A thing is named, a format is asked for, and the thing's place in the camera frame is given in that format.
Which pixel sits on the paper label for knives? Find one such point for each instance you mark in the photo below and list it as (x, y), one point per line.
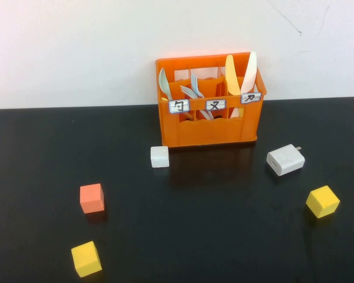
(250, 98)

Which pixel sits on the white plastic fork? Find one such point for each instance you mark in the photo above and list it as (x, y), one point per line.
(186, 90)

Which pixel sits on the light blue plastic fork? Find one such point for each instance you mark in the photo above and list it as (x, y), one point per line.
(196, 84)

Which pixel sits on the white USB wall charger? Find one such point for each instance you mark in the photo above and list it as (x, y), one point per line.
(286, 160)

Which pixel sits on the plain yellow foam cube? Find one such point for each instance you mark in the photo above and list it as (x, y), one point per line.
(86, 260)

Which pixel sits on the yellow cube with chipped face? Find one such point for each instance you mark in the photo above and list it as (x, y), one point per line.
(322, 202)

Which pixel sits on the white plastic spoon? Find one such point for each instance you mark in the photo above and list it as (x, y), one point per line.
(164, 82)

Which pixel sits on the cream white plastic knife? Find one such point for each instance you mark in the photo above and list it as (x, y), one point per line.
(249, 73)

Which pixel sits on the white foam cube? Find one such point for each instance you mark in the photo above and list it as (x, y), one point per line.
(159, 157)

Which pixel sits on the salmon orange foam cube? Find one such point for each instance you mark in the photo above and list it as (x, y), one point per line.
(91, 199)

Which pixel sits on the yellow plastic knife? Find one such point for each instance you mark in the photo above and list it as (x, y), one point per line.
(232, 76)

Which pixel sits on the paper label for forks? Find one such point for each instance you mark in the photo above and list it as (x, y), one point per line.
(215, 105)

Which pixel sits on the orange plastic cutlery holder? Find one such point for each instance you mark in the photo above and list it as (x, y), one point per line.
(208, 132)

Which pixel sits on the paper label for spoons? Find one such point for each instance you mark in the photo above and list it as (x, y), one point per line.
(178, 106)

